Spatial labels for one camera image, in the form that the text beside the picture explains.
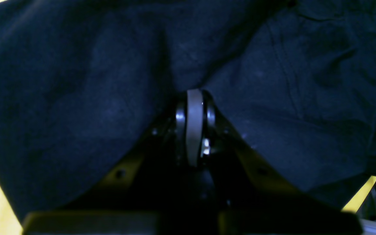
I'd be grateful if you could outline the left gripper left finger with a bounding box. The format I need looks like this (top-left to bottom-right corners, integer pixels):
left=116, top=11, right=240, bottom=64
left=23, top=93, right=188, bottom=235

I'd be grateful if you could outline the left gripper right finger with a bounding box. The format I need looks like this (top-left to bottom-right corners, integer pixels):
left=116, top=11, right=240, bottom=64
left=201, top=92, right=363, bottom=235

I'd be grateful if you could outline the dark navy T-shirt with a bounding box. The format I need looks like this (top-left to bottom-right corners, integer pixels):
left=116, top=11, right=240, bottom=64
left=0, top=0, right=376, bottom=221

